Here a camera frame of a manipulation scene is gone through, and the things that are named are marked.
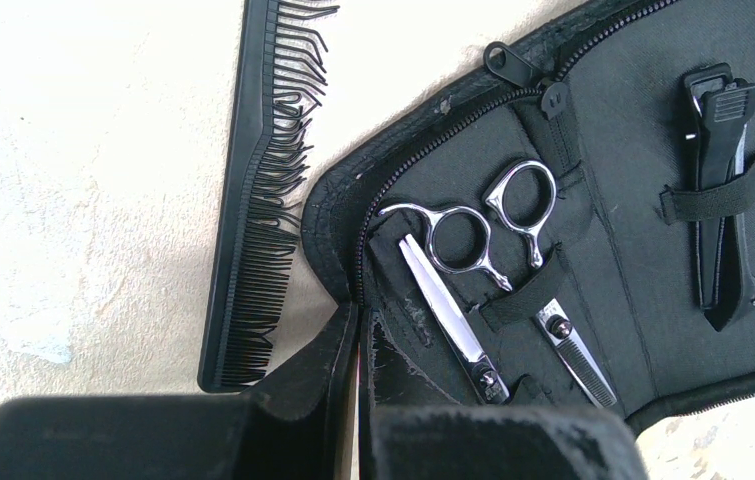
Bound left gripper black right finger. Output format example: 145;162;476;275
359;309;647;479

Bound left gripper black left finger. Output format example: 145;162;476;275
0;304;359;479

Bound silver scissors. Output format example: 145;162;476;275
398;234;510;405
376;159;619;409

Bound black zip tool case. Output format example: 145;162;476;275
303;1;755;431

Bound black hair comb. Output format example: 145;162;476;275
197;1;339;393

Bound black hair clip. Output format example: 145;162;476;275
682;62;755;331

